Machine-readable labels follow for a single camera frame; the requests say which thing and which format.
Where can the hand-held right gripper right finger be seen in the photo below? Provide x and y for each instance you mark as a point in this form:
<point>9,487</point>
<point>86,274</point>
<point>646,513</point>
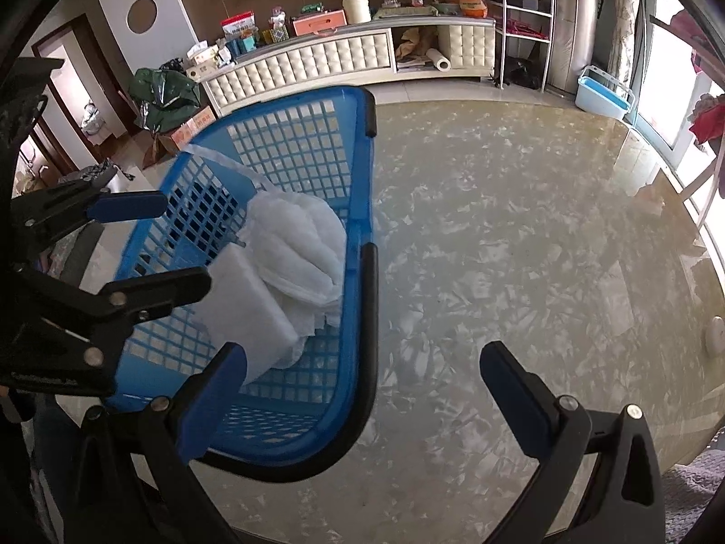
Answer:
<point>512,396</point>

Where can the light blue mop bucket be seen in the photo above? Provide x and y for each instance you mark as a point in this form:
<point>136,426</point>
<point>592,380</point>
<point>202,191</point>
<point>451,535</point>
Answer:
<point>603,96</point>

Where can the wooden clothes rack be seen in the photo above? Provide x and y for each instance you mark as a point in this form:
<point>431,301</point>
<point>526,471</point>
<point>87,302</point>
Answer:
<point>705,181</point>

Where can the cardboard box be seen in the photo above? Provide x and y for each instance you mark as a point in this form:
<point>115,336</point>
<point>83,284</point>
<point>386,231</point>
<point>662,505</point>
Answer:
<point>190,130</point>

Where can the white paper roll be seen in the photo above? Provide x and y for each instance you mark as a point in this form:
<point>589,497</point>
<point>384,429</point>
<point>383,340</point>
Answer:
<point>438,60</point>

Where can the brown paper bag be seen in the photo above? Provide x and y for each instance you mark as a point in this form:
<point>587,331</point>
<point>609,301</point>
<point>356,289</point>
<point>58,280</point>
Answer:
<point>416,44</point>

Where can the dark green bag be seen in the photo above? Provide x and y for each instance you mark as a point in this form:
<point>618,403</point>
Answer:
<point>164,93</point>

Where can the blue plastic basket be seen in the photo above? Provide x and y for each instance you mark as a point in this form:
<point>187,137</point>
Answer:
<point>317,408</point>

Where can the brown wooden door frame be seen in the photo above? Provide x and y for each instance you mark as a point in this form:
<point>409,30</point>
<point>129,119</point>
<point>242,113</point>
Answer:
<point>105,76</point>

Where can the white tufted television cabinet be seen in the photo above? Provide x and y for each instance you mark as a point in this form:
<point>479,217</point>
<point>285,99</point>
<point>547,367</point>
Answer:
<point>317,59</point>

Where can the grey fuzzy cushion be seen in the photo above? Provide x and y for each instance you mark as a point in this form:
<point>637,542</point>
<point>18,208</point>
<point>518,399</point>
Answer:
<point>691,487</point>

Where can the red white snack bag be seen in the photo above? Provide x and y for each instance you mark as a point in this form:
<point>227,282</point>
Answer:
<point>238,25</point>

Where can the teal box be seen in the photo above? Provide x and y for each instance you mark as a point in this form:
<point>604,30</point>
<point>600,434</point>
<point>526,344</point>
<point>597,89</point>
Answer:
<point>242,45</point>

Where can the black bag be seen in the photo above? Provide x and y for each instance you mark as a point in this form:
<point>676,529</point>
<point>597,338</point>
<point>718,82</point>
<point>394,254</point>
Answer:
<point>521,72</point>

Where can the patterned tissue box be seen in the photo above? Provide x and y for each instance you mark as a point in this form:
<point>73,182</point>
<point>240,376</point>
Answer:
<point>275,27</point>

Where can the white metal shelf rack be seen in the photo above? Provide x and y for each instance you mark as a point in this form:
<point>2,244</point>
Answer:
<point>549,22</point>

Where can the glass sliding door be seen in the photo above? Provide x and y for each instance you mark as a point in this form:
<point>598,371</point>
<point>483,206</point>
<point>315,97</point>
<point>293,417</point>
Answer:
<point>662,68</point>

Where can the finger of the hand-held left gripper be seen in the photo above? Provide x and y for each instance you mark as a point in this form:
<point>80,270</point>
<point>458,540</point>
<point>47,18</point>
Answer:
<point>170,286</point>
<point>130,207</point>

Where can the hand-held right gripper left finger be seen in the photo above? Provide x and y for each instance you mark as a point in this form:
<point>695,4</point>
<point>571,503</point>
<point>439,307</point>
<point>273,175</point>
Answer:
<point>212,402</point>

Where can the patterned curtain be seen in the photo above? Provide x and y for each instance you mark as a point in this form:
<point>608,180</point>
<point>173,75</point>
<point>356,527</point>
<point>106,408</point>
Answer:
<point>627,22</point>

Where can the standing air conditioner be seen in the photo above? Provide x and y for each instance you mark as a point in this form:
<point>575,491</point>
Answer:
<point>572,22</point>

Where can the pink box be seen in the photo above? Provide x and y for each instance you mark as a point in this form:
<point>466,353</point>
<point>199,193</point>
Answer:
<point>318,22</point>

